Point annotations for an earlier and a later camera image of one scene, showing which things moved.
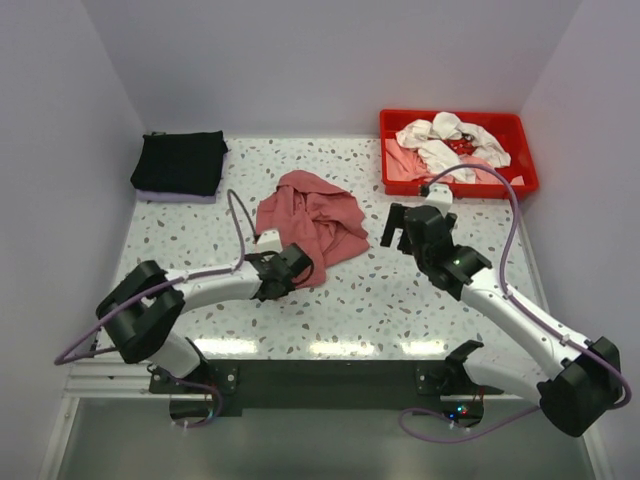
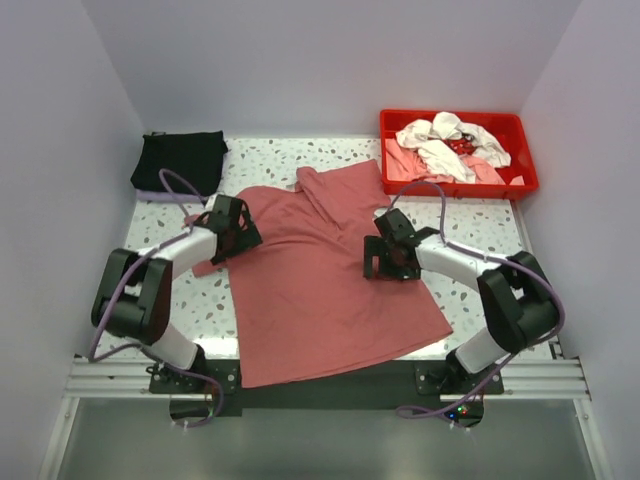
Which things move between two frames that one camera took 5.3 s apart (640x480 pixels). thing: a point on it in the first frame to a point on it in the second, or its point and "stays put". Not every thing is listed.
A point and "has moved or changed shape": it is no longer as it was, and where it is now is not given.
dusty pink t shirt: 326,221 has moved or changed shape
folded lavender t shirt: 174,197 stays put
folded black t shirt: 185,163 stays put
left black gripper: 287,288 to 248,238
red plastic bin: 508,130 stays put
